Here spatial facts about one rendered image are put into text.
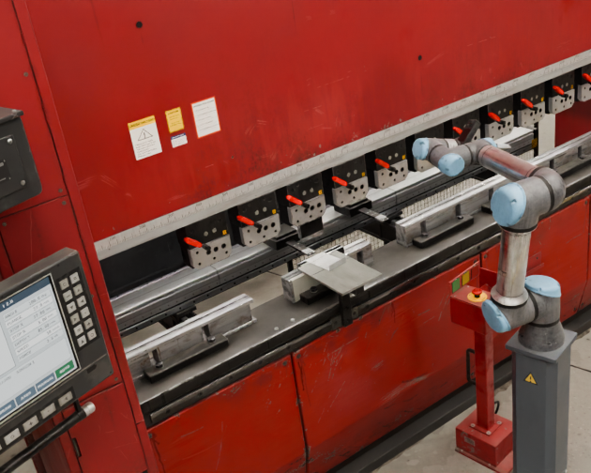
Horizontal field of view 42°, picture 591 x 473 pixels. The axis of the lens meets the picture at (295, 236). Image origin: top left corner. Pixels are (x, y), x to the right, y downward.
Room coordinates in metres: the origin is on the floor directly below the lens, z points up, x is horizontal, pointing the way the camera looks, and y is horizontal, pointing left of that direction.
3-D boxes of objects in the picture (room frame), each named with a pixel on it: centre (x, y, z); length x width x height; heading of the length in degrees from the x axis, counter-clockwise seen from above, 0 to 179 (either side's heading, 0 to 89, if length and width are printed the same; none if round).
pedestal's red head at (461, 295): (2.48, -0.67, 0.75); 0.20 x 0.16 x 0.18; 130
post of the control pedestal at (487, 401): (2.48, -0.67, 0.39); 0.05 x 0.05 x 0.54; 40
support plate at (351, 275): (2.40, -0.14, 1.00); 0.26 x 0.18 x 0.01; 32
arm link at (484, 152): (2.24, -0.73, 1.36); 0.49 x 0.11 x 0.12; 20
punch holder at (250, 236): (2.41, 0.13, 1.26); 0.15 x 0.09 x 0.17; 122
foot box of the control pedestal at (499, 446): (2.46, -0.69, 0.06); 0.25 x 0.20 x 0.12; 40
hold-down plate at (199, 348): (2.17, 0.42, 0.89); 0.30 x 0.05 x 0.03; 122
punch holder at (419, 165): (2.83, -0.55, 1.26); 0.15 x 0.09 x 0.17; 122
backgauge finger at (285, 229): (2.67, 0.02, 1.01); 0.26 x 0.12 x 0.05; 32
